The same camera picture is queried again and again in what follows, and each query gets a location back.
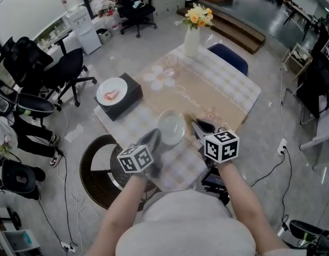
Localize white cable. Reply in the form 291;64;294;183
57;108;100;250

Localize black-framed window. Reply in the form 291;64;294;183
0;0;114;63

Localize black box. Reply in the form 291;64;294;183
93;73;143;122

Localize clear glass cup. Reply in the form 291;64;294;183
164;54;180;76

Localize small white bin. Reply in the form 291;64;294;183
96;28;112;44

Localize person's right forearm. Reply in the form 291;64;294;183
216;161;288;256

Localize white plate with red stain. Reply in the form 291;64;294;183
96;77;128;106

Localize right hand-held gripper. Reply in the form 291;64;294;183
190;118;240;170

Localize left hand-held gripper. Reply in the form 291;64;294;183
116;129;163;180

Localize black cable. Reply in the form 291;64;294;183
37;148;76;247
249;146;293;223

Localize plain white plate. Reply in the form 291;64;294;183
156;109;187;146

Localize white power strip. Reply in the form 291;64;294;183
276;138;287;155
60;241;77;253

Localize blue chair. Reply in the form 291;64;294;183
207;43;249;77

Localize person's left forearm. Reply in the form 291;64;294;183
85;173;149;256

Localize white plastic bags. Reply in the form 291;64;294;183
89;0;122;30

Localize dark wicker stool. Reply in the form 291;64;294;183
79;134;162;212

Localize person's grey shirt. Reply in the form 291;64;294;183
115;189;256;256

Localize beige checked tablecloth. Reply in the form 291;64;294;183
93;44;262;193

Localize wooden rack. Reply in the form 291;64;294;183
280;43;314;79

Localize black helmet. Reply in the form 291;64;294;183
289;219;324;239

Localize black office chair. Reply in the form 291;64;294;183
3;36;98;107
110;0;158;39

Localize yellow flower bouquet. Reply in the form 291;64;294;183
182;3;215;31

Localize long dark table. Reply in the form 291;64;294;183
283;3;319;41

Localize white water dispenser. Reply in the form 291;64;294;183
63;6;102;55

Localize wooden step platform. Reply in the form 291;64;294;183
176;0;267;55

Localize white bench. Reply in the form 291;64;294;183
299;113;329;167

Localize black folding chair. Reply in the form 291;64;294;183
283;54;329;125

